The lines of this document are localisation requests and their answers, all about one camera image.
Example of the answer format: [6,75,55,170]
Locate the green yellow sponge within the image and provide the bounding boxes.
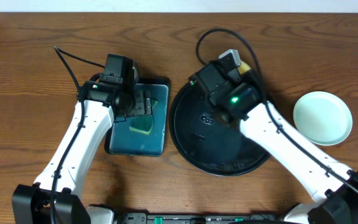
[129,115,154,135]

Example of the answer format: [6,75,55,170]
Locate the yellow plate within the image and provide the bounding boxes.
[237,61,252,75]

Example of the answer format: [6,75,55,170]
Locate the mint plate with large scribble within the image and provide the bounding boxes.
[293,91,353,146]

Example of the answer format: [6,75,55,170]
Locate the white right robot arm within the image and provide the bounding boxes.
[189,58,358,223]

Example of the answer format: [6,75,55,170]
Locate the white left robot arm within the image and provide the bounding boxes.
[12,81,152,223]

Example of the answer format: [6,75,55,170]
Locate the black rectangular water tray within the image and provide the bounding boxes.
[104,78,170,157]

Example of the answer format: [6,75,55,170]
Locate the round black serving tray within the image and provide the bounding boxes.
[169,83,270,176]

